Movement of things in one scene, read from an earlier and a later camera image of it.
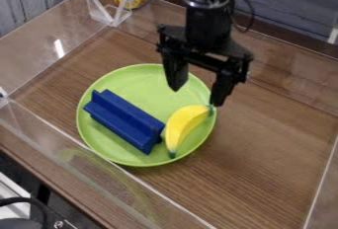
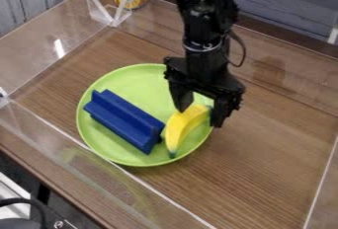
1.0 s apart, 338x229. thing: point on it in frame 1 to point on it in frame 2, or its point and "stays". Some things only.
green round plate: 142,85 stays
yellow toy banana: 180,120 stays
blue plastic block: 128,123 stays
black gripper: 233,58 to 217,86
